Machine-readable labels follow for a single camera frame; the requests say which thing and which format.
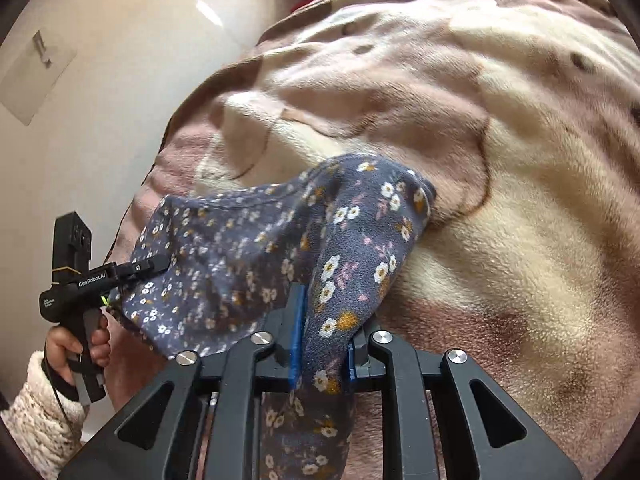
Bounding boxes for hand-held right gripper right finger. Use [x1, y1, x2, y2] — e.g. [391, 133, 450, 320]
[345, 317, 583, 480]

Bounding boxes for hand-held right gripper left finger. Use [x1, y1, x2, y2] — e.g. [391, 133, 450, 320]
[57, 282, 307, 480]

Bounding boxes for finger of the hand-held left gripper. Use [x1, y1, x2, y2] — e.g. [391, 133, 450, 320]
[117, 255, 171, 282]

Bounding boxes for blue floral pants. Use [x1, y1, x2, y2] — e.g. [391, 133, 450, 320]
[107, 154, 438, 480]

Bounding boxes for person's left forearm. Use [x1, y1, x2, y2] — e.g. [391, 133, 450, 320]
[0, 350, 90, 480]

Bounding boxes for person's left hand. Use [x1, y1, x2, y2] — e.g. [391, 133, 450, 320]
[45, 312, 112, 386]

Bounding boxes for brown and cream plush blanket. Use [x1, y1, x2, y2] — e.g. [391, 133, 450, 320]
[107, 0, 640, 480]

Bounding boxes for red cloth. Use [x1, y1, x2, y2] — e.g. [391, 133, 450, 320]
[287, 0, 335, 14]

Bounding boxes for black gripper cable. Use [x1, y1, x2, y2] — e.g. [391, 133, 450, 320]
[42, 345, 85, 442]

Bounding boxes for beige wall plate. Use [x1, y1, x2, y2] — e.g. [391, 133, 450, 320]
[0, 29, 79, 127]

